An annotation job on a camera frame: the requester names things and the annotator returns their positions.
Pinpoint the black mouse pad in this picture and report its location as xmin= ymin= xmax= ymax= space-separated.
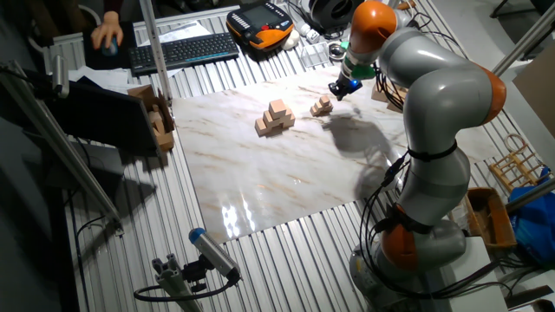
xmin=82 ymin=21 xmax=139 ymax=71

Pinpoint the black round spool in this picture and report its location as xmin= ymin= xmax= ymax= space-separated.
xmin=308 ymin=0 xmax=361 ymax=32

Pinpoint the white egg shaped object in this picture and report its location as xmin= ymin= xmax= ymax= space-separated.
xmin=281 ymin=29 xmax=301 ymax=51

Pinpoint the black camera cable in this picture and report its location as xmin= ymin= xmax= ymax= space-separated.
xmin=133 ymin=276 xmax=239 ymax=303

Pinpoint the round metal bowl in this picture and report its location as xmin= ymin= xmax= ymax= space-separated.
xmin=328 ymin=42 xmax=347 ymax=61

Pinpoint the grey upright depth camera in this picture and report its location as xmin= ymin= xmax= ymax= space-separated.
xmin=51 ymin=54 xmax=70 ymax=99

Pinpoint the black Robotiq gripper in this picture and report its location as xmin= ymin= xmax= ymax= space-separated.
xmin=328 ymin=72 xmax=364 ymax=102

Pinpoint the brown cardboard box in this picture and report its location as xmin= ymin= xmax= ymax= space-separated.
xmin=127 ymin=84 xmax=176 ymax=153

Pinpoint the large wooden cube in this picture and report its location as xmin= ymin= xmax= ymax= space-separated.
xmin=371 ymin=82 xmax=389 ymax=104
xmin=386 ymin=88 xmax=408 ymax=114

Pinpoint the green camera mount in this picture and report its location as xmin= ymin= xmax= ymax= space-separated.
xmin=340 ymin=41 xmax=377 ymax=81

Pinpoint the black monitor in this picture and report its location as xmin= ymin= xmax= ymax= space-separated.
xmin=45 ymin=80 xmax=160 ymax=155

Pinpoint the aluminium frame profile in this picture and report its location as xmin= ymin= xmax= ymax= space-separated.
xmin=138 ymin=0 xmax=173 ymax=104

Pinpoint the white plug adapter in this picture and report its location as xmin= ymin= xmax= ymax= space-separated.
xmin=294 ymin=20 xmax=322 ymax=44

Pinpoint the white paper sheet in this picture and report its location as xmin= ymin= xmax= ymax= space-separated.
xmin=69 ymin=64 xmax=131 ymax=94
xmin=138 ymin=21 xmax=213 ymax=47

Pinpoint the clear plastic box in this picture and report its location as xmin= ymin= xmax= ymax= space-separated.
xmin=301 ymin=42 xmax=330 ymax=69

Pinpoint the blue bag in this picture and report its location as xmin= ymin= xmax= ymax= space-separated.
xmin=507 ymin=166 xmax=555 ymax=265

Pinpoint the marble pattern mat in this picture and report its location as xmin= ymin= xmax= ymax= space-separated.
xmin=172 ymin=64 xmax=502 ymax=244

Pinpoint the silver depth camera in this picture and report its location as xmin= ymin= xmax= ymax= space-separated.
xmin=188 ymin=227 xmax=242 ymax=282

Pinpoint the orange black teach pendant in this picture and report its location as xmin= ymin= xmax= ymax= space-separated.
xmin=225 ymin=1 xmax=295 ymax=52

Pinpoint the dark computer mouse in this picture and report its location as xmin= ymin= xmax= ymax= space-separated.
xmin=101 ymin=38 xmax=120 ymax=57

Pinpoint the black computer keyboard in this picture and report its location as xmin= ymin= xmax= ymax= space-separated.
xmin=128 ymin=32 xmax=240 ymax=78

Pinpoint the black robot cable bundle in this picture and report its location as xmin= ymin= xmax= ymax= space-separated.
xmin=357 ymin=64 xmax=515 ymax=302

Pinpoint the orange cardboard box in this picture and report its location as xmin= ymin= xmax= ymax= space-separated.
xmin=450 ymin=186 xmax=518 ymax=250

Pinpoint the long aluminium frame bar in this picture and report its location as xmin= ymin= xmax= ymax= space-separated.
xmin=492 ymin=2 xmax=555 ymax=78
xmin=0 ymin=60 xmax=125 ymax=237

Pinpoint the bare person hand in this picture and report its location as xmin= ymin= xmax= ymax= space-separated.
xmin=90 ymin=10 xmax=124 ymax=50

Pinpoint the brown cardboard sheet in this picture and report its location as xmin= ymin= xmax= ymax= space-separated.
xmin=512 ymin=51 xmax=555 ymax=140

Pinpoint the short aluminium profile mount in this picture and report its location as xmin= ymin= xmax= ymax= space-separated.
xmin=151 ymin=253 xmax=205 ymax=312

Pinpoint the wooden rack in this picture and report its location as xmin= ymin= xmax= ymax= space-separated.
xmin=488 ymin=133 xmax=552 ymax=194

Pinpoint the black camera bracket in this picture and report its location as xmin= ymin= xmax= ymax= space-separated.
xmin=181 ymin=255 xmax=209 ymax=294

